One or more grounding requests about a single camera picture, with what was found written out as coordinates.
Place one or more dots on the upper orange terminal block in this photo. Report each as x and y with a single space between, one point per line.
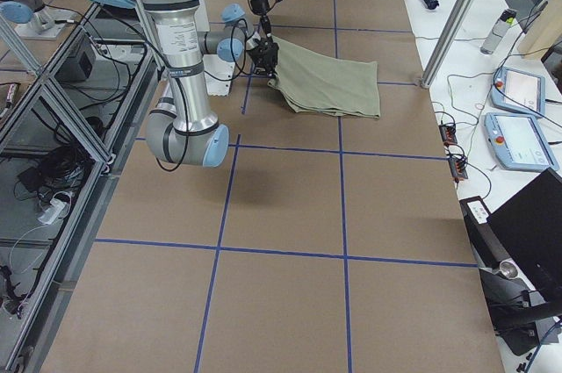
448 134

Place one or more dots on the olive green long-sleeve shirt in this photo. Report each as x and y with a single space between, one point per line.
312 82

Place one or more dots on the white power strip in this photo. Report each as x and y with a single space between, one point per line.
55 210

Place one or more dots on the upper blue teach pendant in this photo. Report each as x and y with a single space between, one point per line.
518 91

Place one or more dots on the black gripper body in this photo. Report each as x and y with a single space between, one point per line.
258 4

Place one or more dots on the aluminium frame post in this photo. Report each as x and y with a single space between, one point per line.
449 32

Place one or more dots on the white side table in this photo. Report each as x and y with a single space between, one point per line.
461 89

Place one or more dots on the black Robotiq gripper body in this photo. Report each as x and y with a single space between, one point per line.
265 56

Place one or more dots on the lower blue teach pendant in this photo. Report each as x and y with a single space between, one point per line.
518 142

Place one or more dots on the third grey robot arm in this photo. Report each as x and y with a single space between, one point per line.
34 20

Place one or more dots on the black laptop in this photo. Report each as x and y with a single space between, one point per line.
528 226

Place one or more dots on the blue teach pendant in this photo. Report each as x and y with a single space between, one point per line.
518 142
518 91

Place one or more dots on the black control box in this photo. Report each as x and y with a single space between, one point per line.
79 63

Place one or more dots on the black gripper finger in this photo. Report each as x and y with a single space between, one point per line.
265 24
272 73

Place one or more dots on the aluminium frame rail structure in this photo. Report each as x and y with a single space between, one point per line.
61 139

